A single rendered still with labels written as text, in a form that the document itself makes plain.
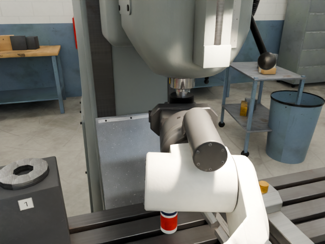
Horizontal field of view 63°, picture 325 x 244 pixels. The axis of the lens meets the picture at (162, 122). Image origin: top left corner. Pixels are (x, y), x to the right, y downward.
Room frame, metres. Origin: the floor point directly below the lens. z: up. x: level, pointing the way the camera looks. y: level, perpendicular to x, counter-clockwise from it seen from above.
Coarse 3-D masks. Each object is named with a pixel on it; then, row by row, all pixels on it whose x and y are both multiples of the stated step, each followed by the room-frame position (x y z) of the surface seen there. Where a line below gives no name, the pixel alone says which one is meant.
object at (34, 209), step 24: (0, 168) 0.45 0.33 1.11; (24, 168) 0.45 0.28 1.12; (48, 168) 0.45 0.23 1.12; (0, 192) 0.38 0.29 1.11; (24, 192) 0.38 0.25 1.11; (48, 192) 0.39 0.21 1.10; (0, 216) 0.36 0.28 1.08; (24, 216) 0.37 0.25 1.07; (48, 216) 0.39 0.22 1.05; (0, 240) 0.35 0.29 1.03; (24, 240) 0.37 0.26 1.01; (48, 240) 0.38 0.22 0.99
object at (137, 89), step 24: (72, 0) 0.93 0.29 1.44; (96, 0) 0.80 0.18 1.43; (96, 24) 0.80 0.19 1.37; (96, 48) 0.80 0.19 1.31; (120, 48) 0.82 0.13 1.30; (96, 72) 0.79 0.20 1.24; (120, 72) 0.82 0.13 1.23; (144, 72) 0.84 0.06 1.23; (96, 96) 0.79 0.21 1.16; (120, 96) 0.82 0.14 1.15; (144, 96) 0.84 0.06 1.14; (168, 96) 0.86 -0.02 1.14; (96, 144) 0.80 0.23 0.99; (96, 168) 0.80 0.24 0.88; (96, 192) 0.80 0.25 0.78
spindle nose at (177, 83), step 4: (172, 80) 0.47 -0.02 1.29; (176, 80) 0.46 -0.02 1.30; (180, 80) 0.46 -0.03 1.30; (184, 80) 0.46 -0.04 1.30; (188, 80) 0.46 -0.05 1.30; (192, 80) 0.47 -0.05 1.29; (172, 84) 0.47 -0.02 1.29; (176, 84) 0.46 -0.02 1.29; (180, 84) 0.46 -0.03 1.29; (184, 84) 0.46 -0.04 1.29; (188, 84) 0.46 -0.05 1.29; (192, 84) 0.47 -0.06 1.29; (176, 88) 0.46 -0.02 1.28; (180, 88) 0.46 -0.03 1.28; (184, 88) 0.46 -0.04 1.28; (188, 88) 0.46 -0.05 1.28
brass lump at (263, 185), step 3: (261, 183) 0.48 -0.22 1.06; (264, 183) 0.48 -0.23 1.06; (267, 183) 0.48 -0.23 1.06; (261, 186) 0.48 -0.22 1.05; (264, 186) 0.47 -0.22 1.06; (267, 186) 0.48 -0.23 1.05; (261, 189) 0.48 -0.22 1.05; (264, 189) 0.47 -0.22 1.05; (267, 189) 0.48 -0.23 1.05; (261, 192) 0.48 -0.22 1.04; (264, 192) 0.47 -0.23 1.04
